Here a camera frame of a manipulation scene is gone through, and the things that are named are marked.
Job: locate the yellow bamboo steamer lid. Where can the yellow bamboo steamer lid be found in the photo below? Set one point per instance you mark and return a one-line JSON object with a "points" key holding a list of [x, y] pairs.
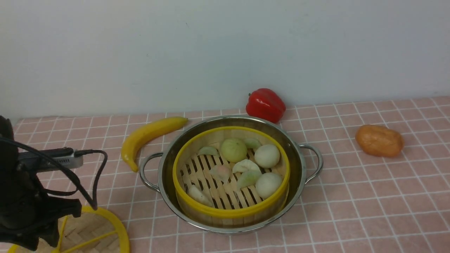
{"points": [[98, 231]]}

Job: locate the yellow bamboo steamer basket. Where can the yellow bamboo steamer basket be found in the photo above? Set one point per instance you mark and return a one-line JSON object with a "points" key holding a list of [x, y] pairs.
{"points": [[232, 208]]}

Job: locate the white round bun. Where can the white round bun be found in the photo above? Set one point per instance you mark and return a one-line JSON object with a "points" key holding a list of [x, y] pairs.
{"points": [[267, 184], [267, 156]]}

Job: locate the white dumpling at edge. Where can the white dumpling at edge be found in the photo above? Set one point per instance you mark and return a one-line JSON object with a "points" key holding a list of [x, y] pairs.
{"points": [[199, 197]]}

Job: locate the orange potato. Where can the orange potato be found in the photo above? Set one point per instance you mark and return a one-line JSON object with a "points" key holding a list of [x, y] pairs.
{"points": [[379, 141]]}

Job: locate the red bell pepper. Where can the red bell pepper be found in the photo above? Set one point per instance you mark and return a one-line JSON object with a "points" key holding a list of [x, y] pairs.
{"points": [[265, 104]]}

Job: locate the pale green dumpling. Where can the pale green dumpling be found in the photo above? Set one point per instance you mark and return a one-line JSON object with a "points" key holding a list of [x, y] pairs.
{"points": [[252, 143], [208, 150]]}

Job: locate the stainless steel pot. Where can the stainless steel pot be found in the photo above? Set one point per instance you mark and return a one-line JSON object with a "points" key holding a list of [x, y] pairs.
{"points": [[306, 163]]}

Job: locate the pink dumpling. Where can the pink dumpling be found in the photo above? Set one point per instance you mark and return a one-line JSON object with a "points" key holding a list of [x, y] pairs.
{"points": [[221, 173]]}

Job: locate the yellow plastic banana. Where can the yellow plastic banana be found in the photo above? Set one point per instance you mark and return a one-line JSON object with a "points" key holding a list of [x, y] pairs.
{"points": [[146, 133]]}

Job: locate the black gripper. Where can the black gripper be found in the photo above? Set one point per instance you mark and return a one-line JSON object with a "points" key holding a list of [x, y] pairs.
{"points": [[28, 213]]}

